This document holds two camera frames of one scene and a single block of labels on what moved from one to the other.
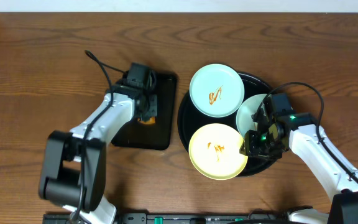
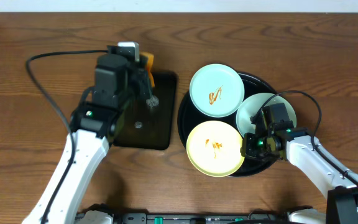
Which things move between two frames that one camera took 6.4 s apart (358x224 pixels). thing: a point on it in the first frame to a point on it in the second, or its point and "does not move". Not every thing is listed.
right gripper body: [263, 145] does not move
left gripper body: [150, 109] to [142, 78]
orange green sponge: [151, 121] to [150, 66]
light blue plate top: [216, 90] does not move
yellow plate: [214, 152] does not move
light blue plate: [248, 106] does not move
